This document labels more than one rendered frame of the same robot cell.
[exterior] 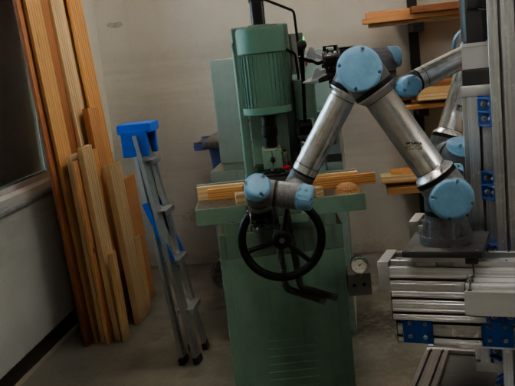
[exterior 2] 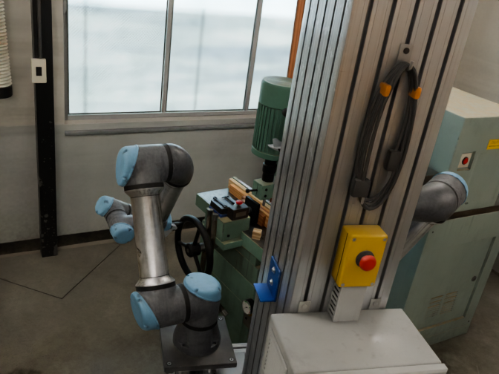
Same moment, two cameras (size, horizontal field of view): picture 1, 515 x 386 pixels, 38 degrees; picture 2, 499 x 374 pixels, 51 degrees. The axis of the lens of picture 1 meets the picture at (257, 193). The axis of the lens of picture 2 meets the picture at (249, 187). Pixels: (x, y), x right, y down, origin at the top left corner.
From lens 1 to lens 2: 2.17 m
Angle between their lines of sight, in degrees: 50
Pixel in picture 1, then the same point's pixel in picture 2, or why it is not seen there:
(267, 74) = (263, 124)
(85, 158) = not seen: hidden behind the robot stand
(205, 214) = (200, 200)
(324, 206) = (252, 248)
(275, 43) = (275, 101)
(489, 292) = not seen: outside the picture
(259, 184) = (100, 205)
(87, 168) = not seen: hidden behind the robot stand
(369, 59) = (122, 162)
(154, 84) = (460, 73)
